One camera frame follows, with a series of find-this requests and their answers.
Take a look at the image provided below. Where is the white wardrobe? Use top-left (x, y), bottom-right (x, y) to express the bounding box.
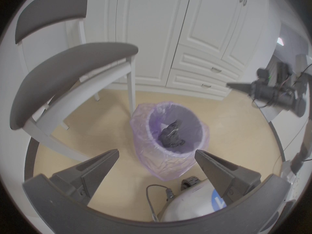
top-left (66, 0), bottom-right (270, 101)

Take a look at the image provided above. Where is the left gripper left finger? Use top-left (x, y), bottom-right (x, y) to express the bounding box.
top-left (51, 149), bottom-right (120, 202)

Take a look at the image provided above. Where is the white chair dark grey seat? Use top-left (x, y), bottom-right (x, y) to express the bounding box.
top-left (10, 0), bottom-right (139, 163)

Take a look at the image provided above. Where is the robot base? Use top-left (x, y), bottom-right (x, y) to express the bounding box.
top-left (156, 176), bottom-right (227, 222)

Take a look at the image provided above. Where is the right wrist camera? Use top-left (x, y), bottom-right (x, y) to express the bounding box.
top-left (256, 68), bottom-right (269, 82)

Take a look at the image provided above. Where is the black plastic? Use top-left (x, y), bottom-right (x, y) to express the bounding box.
top-left (158, 120), bottom-right (186, 148)

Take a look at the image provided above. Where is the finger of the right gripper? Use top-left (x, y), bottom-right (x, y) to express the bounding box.
top-left (227, 82), bottom-right (254, 95)

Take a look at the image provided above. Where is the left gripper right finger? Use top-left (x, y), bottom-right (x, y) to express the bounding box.
top-left (195, 149), bottom-right (262, 199)

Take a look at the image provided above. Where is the black cable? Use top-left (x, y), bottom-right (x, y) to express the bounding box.
top-left (146, 185), bottom-right (171, 222)

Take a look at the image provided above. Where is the purple plastic bag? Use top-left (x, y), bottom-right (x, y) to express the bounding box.
top-left (130, 101), bottom-right (210, 181)

